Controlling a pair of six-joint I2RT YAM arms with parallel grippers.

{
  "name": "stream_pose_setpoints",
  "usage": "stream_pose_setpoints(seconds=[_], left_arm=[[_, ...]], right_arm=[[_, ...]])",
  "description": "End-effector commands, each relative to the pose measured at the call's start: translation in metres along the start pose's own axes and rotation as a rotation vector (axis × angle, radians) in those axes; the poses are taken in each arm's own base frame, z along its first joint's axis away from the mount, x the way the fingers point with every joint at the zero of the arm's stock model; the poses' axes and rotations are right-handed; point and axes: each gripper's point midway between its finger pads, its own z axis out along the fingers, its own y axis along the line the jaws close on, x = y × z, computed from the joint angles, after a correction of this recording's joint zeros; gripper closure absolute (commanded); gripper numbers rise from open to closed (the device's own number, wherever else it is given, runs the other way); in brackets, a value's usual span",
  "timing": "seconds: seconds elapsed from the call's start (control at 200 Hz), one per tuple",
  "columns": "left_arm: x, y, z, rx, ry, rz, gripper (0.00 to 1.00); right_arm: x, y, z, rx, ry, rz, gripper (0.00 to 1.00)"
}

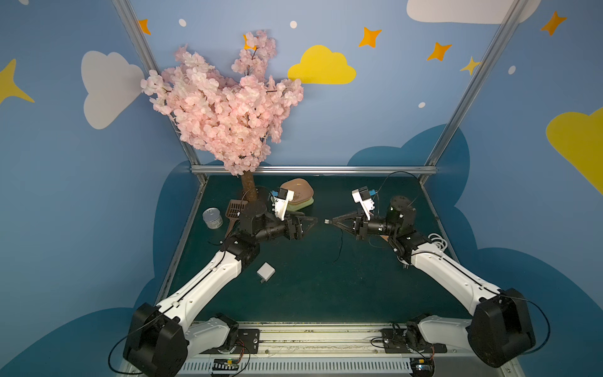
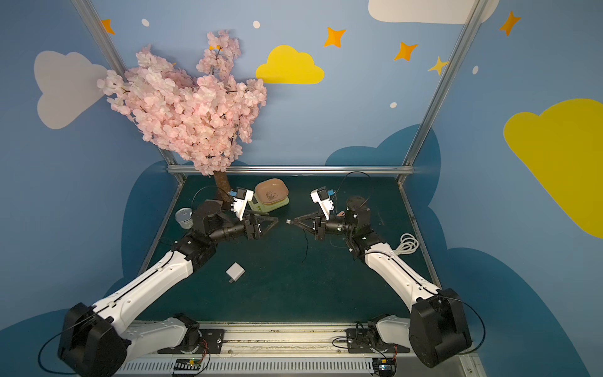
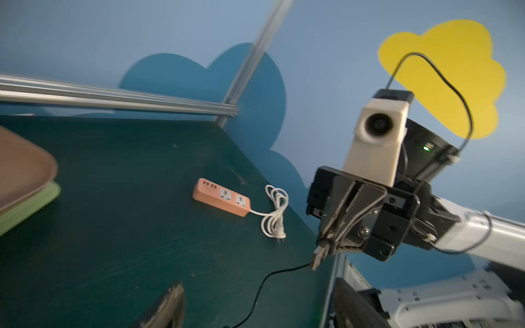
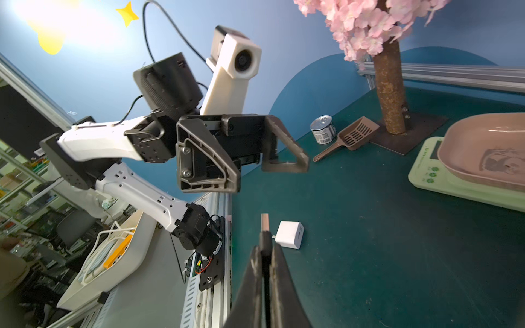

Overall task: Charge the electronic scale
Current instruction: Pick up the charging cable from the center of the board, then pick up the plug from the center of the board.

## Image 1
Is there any aluminium frame rail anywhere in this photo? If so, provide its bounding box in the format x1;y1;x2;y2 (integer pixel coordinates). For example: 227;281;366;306
190;164;439;177

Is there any white power strip cord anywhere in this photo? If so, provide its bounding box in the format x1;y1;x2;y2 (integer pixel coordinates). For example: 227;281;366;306
426;232;448;253

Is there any artificial cherry blossom tree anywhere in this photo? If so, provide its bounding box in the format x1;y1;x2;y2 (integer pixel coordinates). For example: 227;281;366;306
141;31;304;202

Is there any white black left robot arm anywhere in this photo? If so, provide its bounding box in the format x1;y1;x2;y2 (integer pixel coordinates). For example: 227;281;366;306
122;202;318;376

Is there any pink panda pet bowl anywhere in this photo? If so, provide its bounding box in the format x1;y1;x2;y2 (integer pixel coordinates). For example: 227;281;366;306
280;178;314;204

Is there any green electronic kitchen scale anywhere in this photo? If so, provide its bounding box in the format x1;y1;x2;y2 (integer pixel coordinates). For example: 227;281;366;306
287;197;314;212

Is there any dark metal tree base plate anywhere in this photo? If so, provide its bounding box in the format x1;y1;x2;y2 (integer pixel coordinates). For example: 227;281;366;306
240;185;272;208

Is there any small black controller box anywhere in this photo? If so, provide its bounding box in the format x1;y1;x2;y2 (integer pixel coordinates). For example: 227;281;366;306
410;358;435;377

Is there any brown plastic litter scoop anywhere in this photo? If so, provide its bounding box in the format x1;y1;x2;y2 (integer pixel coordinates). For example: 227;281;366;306
225;199;248;238

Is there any white USB power adapter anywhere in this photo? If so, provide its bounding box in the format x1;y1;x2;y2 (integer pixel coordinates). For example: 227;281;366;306
257;262;276;283

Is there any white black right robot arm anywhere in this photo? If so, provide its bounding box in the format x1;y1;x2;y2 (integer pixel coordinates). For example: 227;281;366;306
328;195;536;368

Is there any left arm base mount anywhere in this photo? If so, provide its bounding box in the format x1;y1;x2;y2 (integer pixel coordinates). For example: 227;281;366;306
201;314;261;354

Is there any silver tin can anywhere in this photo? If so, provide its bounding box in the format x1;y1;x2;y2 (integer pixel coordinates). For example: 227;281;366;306
202;207;223;230

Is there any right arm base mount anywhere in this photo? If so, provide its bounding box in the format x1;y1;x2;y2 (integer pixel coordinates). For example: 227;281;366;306
375;314;448;355

